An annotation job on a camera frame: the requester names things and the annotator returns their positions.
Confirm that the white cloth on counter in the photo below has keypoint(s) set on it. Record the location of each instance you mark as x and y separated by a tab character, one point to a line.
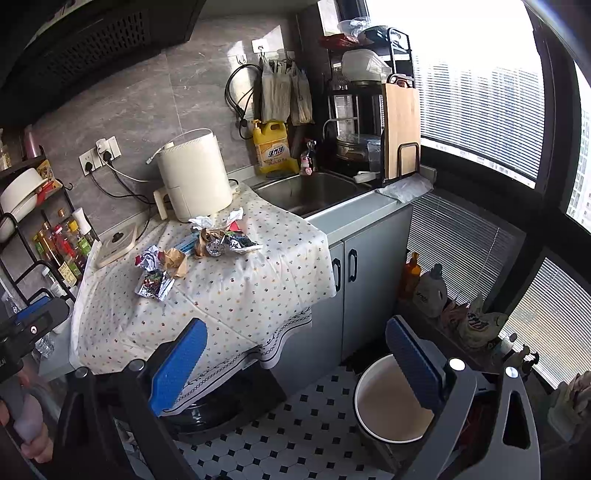
408	189

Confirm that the pink small bottle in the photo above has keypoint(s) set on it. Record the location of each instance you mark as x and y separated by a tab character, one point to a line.
308	158

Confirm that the cream air fryer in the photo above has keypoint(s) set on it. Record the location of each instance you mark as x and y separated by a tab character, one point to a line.
194	176

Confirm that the floral white tablecloth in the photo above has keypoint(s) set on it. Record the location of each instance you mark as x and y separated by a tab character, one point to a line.
251	303

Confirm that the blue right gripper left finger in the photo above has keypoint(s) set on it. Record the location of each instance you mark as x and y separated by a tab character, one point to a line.
173	364

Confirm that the green label oil bottle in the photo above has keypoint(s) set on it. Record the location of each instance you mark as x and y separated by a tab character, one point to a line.
80	240

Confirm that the brown paper bag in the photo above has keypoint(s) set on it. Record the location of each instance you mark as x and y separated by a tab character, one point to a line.
175	263

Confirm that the hanging paper bags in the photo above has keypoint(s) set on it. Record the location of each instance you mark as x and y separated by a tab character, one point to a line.
286	93

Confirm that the red cap sauce bottle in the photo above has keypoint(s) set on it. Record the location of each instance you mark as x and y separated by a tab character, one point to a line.
64	247

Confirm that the white round trash bin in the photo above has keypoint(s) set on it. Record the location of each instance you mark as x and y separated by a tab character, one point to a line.
386	407

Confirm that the red paper piece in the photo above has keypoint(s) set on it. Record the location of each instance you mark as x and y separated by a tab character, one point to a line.
234	227

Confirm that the detergent refill pouch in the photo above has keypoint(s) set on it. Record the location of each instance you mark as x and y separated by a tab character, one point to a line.
478	328

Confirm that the white bowl on rack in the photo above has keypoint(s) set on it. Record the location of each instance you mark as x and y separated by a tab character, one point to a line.
18	192

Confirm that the wooden cutting board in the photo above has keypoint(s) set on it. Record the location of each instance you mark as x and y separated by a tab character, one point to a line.
402	148

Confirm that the white wall power socket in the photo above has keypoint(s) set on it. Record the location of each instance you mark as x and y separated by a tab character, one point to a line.
93	159

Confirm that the brown paper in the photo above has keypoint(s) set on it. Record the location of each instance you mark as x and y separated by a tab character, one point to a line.
203	242

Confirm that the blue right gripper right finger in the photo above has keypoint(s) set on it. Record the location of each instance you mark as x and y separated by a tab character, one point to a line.
423	375

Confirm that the stainless steel sink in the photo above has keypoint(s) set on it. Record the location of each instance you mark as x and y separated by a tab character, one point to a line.
306	195

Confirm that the white laundry detergent bottle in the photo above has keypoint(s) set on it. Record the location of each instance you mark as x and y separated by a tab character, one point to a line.
431	294

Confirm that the orange bottle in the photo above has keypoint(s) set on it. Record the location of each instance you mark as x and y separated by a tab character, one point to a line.
411	275

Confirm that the black spice rack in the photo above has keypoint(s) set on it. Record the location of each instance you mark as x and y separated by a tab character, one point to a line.
21	263

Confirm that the grey kitchen cabinet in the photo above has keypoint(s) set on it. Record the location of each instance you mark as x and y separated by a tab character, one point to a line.
368	238

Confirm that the yellow detergent jug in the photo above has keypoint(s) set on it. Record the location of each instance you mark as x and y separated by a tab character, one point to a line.
272	148

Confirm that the black dish rack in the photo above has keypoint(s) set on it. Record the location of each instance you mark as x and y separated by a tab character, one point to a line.
353	135

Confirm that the white tissue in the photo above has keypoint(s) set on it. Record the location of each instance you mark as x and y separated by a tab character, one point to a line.
216	220

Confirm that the dark shiny snack wrapper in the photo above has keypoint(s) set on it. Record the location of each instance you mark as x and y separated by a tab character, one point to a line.
238	243

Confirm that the foil wrapper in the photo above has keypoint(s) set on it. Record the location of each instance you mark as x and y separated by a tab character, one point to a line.
154	281

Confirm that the person's left hand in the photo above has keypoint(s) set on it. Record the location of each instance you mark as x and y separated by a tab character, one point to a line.
36	444

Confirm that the blue white medicine box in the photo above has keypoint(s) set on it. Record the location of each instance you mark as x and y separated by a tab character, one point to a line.
187	244

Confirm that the dark soy sauce bottle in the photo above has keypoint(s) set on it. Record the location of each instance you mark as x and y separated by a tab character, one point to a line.
56	258

